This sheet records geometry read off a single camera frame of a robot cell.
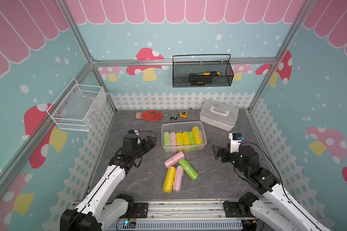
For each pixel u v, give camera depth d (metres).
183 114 1.16
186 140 0.97
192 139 0.96
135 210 0.73
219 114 1.02
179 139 0.97
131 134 0.74
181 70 0.94
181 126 1.10
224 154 0.64
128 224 0.73
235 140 0.61
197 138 0.94
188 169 0.85
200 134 0.99
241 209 0.65
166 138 0.97
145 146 0.71
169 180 0.81
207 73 0.92
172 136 0.99
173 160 0.88
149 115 1.14
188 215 0.74
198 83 0.87
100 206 0.44
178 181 0.81
